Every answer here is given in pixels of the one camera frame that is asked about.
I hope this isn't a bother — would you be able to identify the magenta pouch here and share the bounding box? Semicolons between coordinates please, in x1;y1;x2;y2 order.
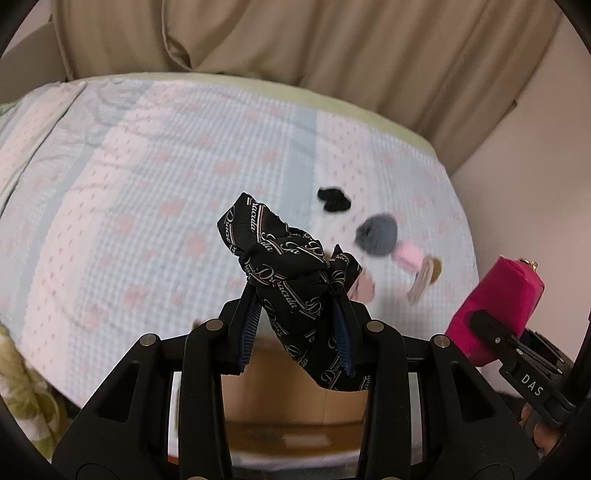
446;257;545;367

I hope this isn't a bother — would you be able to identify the brown knit slipper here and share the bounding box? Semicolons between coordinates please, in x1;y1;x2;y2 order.
407;256;443;304

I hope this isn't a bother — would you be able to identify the pink knit cloth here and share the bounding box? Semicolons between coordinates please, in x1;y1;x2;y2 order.
393;241;425;273

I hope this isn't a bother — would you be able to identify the dusty pink strap garment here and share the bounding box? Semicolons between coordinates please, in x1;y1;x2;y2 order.
348;269;376;304

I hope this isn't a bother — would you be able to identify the grey fluffy sock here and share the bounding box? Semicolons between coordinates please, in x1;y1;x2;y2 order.
355;213;398;257

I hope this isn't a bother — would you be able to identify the black scripted scarf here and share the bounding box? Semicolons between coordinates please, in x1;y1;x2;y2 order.
217;193;370;392

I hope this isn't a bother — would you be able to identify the black scrunchie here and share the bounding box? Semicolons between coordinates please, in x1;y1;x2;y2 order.
317;187;352;213

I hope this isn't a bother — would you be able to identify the person's right hand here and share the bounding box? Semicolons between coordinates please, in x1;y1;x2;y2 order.
520;403;563;461

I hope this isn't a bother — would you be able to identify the cardboard box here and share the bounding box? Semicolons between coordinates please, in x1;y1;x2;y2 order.
221;337;368;470

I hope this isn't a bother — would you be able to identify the floral green blanket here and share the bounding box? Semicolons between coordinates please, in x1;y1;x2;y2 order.
0;326;69;461

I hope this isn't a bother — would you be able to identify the blue checkered floral bedspread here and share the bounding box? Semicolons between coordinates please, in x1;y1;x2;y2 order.
1;84;478;405

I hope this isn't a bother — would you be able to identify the beige curtain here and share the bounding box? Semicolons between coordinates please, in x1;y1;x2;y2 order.
52;1;561;171

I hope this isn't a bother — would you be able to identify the green mattress sheet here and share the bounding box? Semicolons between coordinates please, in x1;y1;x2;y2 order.
48;73;438;178

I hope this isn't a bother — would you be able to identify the beige headboard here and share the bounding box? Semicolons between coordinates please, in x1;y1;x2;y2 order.
0;22;67;104

